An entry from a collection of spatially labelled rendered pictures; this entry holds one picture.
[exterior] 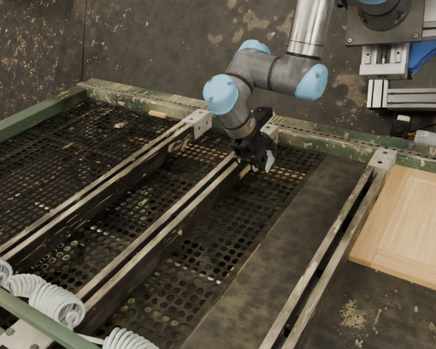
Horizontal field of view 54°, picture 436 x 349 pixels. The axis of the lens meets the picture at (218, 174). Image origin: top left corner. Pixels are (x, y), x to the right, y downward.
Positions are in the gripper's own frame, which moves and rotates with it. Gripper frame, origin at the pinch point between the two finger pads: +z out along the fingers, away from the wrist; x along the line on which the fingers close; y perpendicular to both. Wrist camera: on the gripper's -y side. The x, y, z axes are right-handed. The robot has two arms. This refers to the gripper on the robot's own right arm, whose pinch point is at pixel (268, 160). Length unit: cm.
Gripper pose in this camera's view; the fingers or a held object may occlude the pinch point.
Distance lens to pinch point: 120.9
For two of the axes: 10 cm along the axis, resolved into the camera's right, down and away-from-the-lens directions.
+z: 3.9, 4.7, 7.9
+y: -2.9, 8.8, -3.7
